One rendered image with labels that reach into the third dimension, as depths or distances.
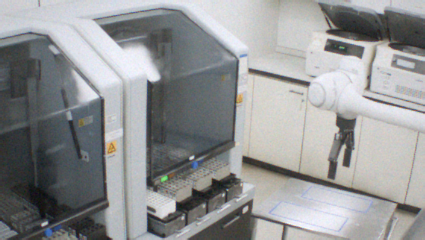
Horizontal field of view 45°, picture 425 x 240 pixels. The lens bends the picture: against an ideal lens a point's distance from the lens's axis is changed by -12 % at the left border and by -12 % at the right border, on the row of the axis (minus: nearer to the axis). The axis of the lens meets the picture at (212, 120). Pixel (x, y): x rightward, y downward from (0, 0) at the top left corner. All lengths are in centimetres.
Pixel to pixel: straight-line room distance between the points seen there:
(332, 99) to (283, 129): 300
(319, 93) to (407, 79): 251
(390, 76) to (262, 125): 129
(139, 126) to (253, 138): 276
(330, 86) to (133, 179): 93
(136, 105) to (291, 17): 321
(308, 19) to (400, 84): 133
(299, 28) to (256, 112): 92
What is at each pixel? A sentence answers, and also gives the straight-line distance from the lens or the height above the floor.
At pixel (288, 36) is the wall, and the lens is 523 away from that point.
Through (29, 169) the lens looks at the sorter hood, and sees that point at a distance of 184.
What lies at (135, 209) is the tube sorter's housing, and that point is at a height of 88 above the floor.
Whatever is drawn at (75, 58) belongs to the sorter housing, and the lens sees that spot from 210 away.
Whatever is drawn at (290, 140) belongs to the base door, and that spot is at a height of 34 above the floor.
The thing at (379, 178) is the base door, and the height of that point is 23.
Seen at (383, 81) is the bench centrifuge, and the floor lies 101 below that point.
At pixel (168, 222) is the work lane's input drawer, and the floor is 81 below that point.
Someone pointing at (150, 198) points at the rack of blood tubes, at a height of 86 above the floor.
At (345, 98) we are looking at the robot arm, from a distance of 172.
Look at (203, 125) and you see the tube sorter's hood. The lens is 252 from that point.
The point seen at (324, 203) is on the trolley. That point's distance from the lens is 261.
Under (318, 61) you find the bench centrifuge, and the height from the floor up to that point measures 104.
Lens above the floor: 199
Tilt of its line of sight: 19 degrees down
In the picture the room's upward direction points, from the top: 3 degrees clockwise
